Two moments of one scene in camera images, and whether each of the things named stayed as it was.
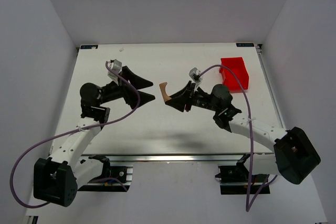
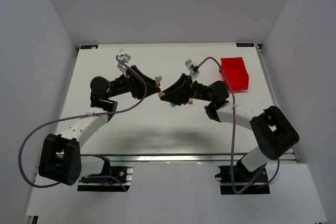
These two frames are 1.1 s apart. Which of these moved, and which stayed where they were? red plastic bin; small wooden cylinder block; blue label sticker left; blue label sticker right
Moved: small wooden cylinder block
Stayed: blue label sticker left; blue label sticker right; red plastic bin
